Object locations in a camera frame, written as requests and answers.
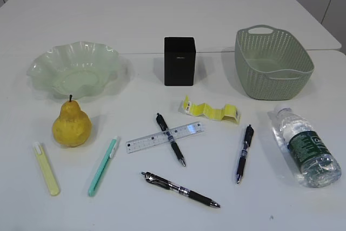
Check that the yellow waste paper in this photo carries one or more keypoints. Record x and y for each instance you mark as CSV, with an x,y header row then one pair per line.
x,y
228,112

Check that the yellow pear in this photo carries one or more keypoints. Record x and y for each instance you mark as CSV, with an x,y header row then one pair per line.
x,y
72,127

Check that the clear water bottle green label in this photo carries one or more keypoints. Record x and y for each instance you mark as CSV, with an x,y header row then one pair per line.
x,y
313,164

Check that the black pen on ruler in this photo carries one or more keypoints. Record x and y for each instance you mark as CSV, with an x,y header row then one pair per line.
x,y
162,124

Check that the black square pen holder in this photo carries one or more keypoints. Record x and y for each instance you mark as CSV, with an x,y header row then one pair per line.
x,y
179,61

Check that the transparent plastic ruler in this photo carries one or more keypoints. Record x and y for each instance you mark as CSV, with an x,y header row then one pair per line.
x,y
164,137

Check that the black pen at front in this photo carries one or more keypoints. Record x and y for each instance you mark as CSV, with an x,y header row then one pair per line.
x,y
168,185

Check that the dark blue pen at right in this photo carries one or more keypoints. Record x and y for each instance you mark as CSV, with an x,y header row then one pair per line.
x,y
249,132

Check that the green wavy glass plate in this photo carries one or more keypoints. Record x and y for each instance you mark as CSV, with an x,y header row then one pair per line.
x,y
78,69

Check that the green woven plastic basket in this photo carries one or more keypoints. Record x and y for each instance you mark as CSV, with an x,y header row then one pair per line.
x,y
271,63

